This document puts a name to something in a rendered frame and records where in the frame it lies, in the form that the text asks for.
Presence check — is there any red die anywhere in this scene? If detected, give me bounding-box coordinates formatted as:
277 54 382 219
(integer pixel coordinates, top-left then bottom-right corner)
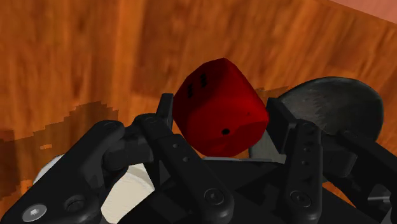
172 57 270 158

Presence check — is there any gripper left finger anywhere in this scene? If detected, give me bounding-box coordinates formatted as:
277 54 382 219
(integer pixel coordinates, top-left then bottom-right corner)
0 92 235 224

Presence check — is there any dark grey round bowl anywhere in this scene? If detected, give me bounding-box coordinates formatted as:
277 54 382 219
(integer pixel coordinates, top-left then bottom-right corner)
247 76 386 164

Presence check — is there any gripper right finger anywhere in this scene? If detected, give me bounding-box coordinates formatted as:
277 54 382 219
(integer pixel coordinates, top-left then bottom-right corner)
265 97 397 224

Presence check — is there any white round object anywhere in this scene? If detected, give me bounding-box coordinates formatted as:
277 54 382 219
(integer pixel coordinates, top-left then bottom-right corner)
32 154 156 224

